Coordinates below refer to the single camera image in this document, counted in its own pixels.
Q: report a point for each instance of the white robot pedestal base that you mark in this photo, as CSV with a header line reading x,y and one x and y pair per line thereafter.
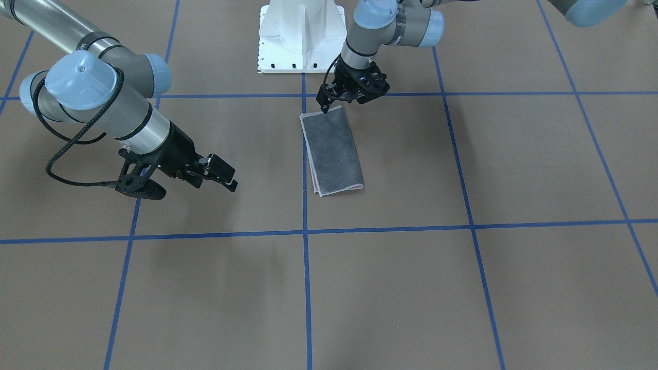
x,y
300,36

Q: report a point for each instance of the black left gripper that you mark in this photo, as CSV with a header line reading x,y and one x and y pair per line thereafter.
x,y
353,71

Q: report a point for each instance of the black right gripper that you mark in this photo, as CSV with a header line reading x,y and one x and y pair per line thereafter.
x,y
179,149

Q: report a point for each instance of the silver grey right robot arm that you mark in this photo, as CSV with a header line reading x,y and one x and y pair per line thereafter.
x,y
100,83

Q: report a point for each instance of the pink and grey towel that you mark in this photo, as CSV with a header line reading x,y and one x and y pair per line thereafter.
x,y
332,153

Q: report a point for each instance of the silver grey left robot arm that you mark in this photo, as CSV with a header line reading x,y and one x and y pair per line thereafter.
x,y
376,23

